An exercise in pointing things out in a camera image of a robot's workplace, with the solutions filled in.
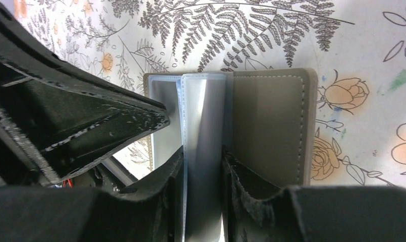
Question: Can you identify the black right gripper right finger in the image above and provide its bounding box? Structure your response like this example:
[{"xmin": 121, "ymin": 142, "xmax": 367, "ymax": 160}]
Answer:
[{"xmin": 221, "ymin": 147, "xmax": 290, "ymax": 241}]

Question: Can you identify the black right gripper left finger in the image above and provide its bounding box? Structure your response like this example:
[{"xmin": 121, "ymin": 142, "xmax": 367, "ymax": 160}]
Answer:
[{"xmin": 99, "ymin": 147, "xmax": 184, "ymax": 241}]

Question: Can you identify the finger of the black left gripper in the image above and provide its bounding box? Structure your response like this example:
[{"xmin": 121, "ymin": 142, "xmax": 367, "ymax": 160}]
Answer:
[{"xmin": 0, "ymin": 2, "xmax": 170, "ymax": 184}]

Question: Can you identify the silver metal card holder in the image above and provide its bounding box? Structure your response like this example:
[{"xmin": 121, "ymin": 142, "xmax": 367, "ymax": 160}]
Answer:
[{"xmin": 144, "ymin": 68, "xmax": 318, "ymax": 241}]

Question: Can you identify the floral patterned table mat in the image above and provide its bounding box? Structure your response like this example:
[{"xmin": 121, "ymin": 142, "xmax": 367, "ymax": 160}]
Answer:
[{"xmin": 6, "ymin": 1, "xmax": 406, "ymax": 188}]

